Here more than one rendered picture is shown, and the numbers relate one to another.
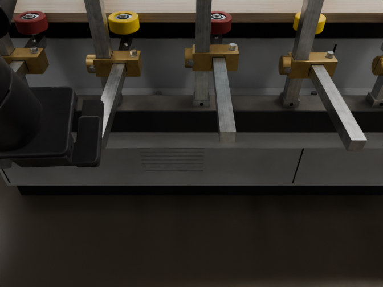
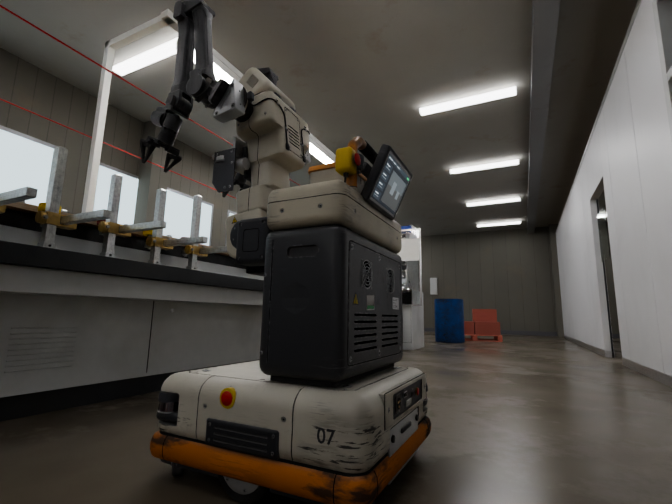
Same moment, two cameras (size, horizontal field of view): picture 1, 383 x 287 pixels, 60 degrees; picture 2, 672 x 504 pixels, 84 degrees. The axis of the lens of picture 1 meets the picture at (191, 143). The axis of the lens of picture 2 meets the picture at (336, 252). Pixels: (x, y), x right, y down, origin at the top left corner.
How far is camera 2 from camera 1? 1.61 m
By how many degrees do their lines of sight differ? 78
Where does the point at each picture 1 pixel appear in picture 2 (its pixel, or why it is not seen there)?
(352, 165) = (181, 349)
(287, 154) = (140, 340)
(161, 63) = not seen: hidden behind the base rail
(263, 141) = (142, 292)
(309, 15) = (160, 216)
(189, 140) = (95, 288)
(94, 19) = (56, 189)
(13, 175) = not seen: outside the picture
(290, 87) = (155, 252)
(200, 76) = (110, 237)
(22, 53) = not seen: outside the picture
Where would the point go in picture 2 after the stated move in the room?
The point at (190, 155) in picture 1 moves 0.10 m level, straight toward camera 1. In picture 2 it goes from (61, 345) to (74, 346)
